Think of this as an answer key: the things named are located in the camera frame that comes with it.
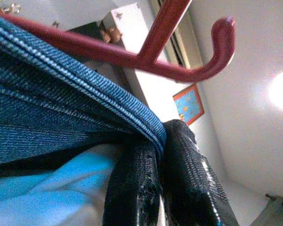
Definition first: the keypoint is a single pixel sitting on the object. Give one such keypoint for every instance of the red plastic hanger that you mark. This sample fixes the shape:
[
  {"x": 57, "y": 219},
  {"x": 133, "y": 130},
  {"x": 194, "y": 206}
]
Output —
[{"x": 108, "y": 53}]

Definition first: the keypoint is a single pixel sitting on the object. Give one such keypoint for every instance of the round ceiling light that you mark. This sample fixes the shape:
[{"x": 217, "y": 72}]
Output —
[{"x": 282, "y": 91}]

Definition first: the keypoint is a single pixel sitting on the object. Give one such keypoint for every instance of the framed blue picture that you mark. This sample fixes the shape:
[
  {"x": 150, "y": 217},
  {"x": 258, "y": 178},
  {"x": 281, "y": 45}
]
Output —
[{"x": 188, "y": 106}]

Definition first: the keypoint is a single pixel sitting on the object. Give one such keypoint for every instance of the blue denim garment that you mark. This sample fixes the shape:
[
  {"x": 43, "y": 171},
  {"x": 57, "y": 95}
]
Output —
[{"x": 49, "y": 106}]

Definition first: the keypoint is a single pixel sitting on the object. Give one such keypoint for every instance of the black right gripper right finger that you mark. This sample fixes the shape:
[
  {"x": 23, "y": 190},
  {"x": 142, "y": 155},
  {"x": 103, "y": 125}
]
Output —
[{"x": 188, "y": 183}]

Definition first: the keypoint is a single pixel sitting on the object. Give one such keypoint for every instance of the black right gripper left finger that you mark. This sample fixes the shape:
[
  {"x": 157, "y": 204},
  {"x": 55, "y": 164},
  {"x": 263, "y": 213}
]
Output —
[{"x": 131, "y": 188}]

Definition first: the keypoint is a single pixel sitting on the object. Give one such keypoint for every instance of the white wall air conditioner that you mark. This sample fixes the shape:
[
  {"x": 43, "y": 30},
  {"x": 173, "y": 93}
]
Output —
[{"x": 179, "y": 51}]

